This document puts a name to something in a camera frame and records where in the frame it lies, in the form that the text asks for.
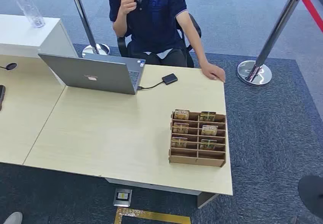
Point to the person's left hand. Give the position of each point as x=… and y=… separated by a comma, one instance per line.
x=212, y=71

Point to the person's right hand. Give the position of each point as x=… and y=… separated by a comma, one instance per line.
x=127, y=4

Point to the gold hotel card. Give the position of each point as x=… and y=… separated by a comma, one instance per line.
x=181, y=114
x=179, y=142
x=207, y=144
x=209, y=130
x=207, y=116
x=180, y=128

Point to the person's left forearm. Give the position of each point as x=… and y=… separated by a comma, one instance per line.
x=198, y=47

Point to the person's right forearm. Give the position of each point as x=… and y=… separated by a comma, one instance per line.
x=120, y=25

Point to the person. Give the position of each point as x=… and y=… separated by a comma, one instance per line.
x=156, y=22

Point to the wooden card rack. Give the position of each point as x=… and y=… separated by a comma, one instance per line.
x=196, y=160

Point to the black office chair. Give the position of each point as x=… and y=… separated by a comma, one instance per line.
x=122, y=47

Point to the black external drive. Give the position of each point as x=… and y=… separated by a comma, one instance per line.
x=169, y=78

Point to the grey laptop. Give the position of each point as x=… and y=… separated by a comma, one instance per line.
x=88, y=72

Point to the dark grey carpet mat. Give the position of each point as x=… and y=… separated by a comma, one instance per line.
x=265, y=132

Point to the clear plastic water bottle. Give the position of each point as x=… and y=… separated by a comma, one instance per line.
x=27, y=7

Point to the white cabinet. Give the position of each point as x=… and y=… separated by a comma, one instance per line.
x=27, y=32

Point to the red barrier belt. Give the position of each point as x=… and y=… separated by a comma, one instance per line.
x=312, y=10

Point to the black oval desk device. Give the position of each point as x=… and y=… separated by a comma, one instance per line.
x=11, y=66

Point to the metal floor socket box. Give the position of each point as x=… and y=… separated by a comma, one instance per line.
x=122, y=197

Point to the black round base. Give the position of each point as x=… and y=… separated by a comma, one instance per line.
x=312, y=195

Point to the dark brown desk object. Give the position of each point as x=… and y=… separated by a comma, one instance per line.
x=1, y=97

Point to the grey shoe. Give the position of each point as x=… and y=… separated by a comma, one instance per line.
x=13, y=218

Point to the chrome stanchion post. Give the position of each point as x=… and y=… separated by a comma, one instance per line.
x=275, y=32
x=85, y=25

